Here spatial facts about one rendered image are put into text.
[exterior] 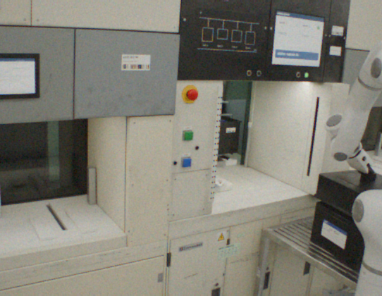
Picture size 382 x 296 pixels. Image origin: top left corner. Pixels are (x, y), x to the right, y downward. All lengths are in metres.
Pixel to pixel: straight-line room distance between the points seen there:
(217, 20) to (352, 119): 0.58
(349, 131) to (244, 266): 0.84
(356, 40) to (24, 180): 1.63
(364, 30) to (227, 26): 0.83
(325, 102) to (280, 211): 0.53
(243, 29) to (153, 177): 0.63
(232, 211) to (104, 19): 0.92
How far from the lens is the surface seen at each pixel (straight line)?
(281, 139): 2.18
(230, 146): 2.34
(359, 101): 1.44
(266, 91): 2.26
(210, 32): 1.54
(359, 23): 2.15
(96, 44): 1.34
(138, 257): 1.63
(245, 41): 1.64
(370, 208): 1.20
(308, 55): 1.88
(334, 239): 1.75
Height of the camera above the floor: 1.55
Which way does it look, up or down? 15 degrees down
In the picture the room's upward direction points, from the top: 4 degrees clockwise
